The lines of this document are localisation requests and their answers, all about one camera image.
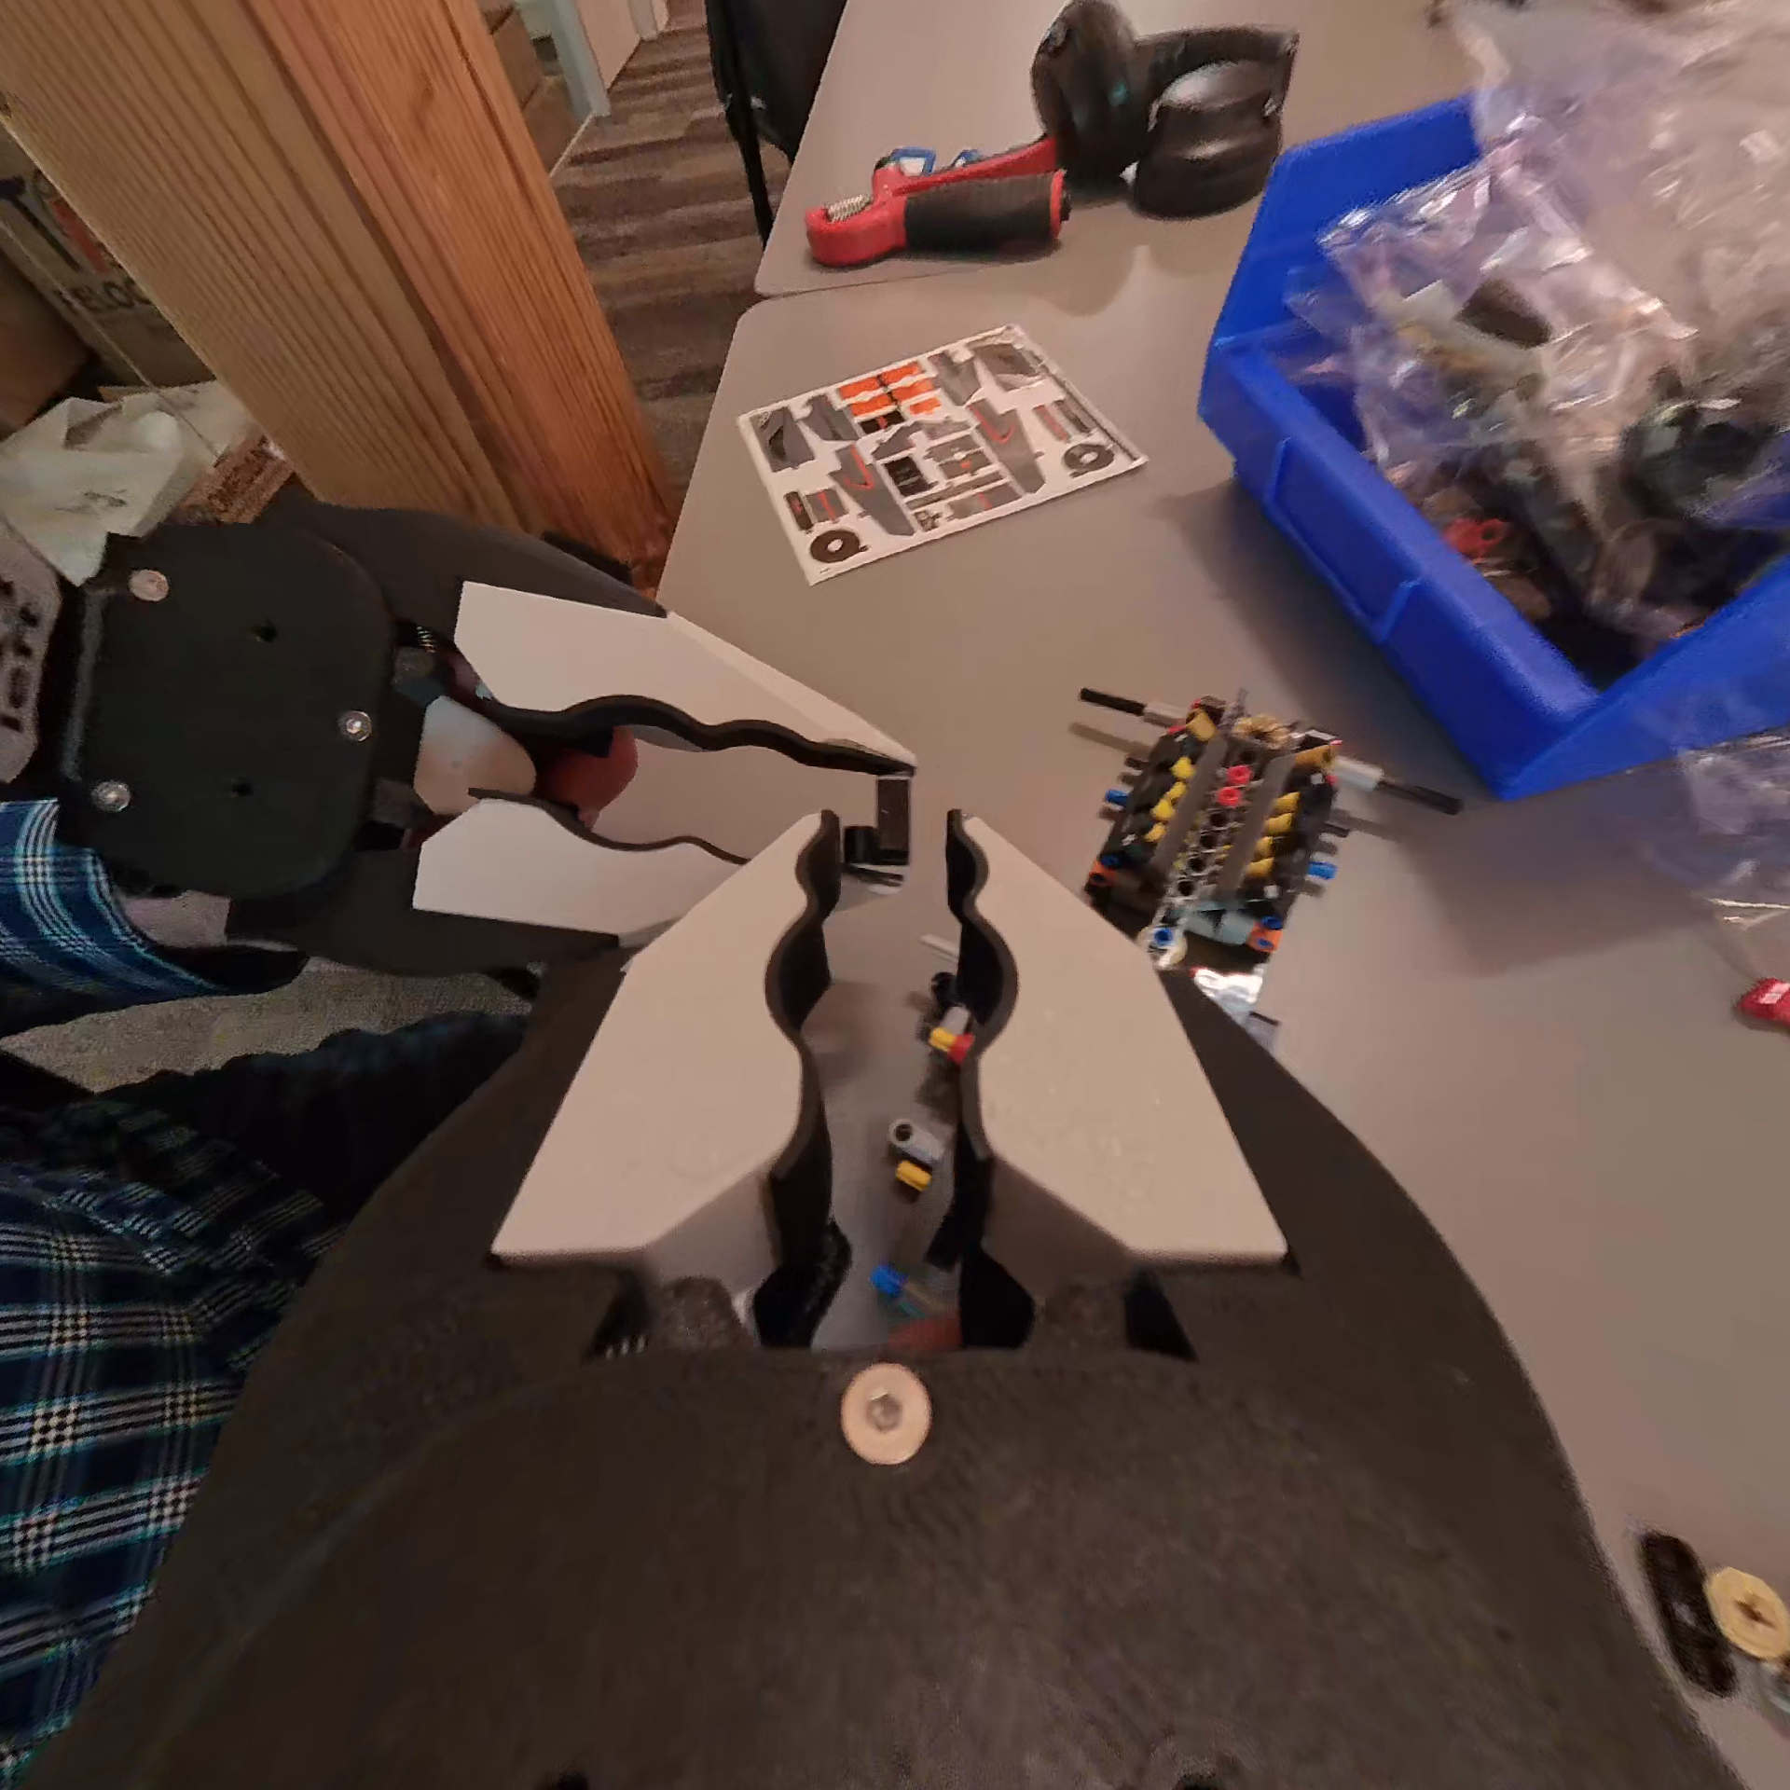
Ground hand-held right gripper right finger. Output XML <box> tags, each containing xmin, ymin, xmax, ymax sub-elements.
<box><xmin>940</xmin><ymin>808</ymin><xmax>1288</xmax><ymax>1305</ymax></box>

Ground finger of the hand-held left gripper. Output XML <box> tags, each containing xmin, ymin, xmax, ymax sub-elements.
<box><xmin>412</xmin><ymin>699</ymin><xmax>785</xmax><ymax>968</ymax></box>
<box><xmin>449</xmin><ymin>576</ymin><xmax>921</xmax><ymax>783</ymax></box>

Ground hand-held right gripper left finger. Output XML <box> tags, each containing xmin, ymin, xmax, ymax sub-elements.
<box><xmin>488</xmin><ymin>808</ymin><xmax>856</xmax><ymax>1350</ymax></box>

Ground black angled lego connector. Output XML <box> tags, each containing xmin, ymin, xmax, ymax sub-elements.
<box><xmin>843</xmin><ymin>772</ymin><xmax>913</xmax><ymax>895</ymax></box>

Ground multicolour lego technic assembly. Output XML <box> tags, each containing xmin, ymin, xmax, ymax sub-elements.
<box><xmin>867</xmin><ymin>683</ymin><xmax>1465</xmax><ymax>1331</ymax></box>

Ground person's left forearm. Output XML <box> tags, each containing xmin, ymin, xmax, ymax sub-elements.
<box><xmin>0</xmin><ymin>796</ymin><xmax>240</xmax><ymax>996</ymax></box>

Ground lego sticker sheet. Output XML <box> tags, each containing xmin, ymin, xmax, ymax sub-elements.
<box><xmin>736</xmin><ymin>325</ymin><xmax>1148</xmax><ymax>588</ymax></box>

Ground black short lego beam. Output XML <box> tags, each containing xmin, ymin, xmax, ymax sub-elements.
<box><xmin>1635</xmin><ymin>1531</ymin><xmax>1736</xmax><ymax>1701</ymax></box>

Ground tan round lego gear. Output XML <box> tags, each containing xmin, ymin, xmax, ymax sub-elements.
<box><xmin>1702</xmin><ymin>1566</ymin><xmax>1790</xmax><ymax>1667</ymax></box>

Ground clear bags of lego parts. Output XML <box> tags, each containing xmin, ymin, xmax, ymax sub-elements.
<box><xmin>1286</xmin><ymin>0</ymin><xmax>1790</xmax><ymax>673</ymax></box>

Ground person's left hand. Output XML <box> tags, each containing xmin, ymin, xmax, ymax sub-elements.
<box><xmin>539</xmin><ymin>729</ymin><xmax>643</xmax><ymax>830</ymax></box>

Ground white plastic bag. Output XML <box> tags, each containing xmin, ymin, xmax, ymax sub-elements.
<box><xmin>0</xmin><ymin>384</ymin><xmax>281</xmax><ymax>582</ymax></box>

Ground cardboard box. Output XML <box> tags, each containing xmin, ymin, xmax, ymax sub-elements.
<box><xmin>0</xmin><ymin>140</ymin><xmax>212</xmax><ymax>436</ymax></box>

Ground red black hand tool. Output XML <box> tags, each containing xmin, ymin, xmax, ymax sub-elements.
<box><xmin>803</xmin><ymin>133</ymin><xmax>1074</xmax><ymax>269</ymax></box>

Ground black office chair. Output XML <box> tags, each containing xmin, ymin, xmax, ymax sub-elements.
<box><xmin>705</xmin><ymin>0</ymin><xmax>841</xmax><ymax>246</ymax></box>

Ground blue plaid shirt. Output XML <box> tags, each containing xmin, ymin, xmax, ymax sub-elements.
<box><xmin>0</xmin><ymin>1007</ymin><xmax>533</xmax><ymax>1736</ymax></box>

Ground blue plastic bin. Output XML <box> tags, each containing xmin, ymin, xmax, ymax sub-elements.
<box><xmin>1197</xmin><ymin>97</ymin><xmax>1790</xmax><ymax>802</ymax></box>

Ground black headphones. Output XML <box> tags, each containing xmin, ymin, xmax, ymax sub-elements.
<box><xmin>1031</xmin><ymin>0</ymin><xmax>1303</xmax><ymax>218</ymax></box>

